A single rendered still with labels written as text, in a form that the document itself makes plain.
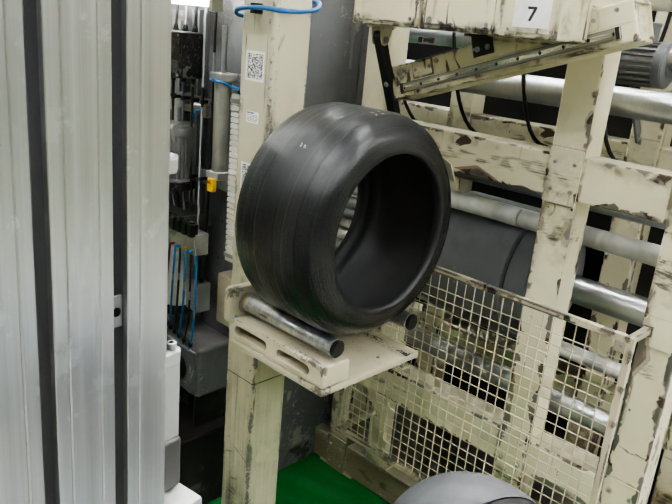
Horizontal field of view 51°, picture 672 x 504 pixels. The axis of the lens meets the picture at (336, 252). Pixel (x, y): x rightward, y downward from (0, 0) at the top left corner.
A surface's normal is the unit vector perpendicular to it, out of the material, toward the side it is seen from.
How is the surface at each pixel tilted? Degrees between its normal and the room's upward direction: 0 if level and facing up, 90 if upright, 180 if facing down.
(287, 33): 90
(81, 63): 90
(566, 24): 90
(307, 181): 61
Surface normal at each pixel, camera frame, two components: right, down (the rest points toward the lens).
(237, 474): -0.70, 0.16
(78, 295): 0.80, 0.25
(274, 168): -0.56, -0.35
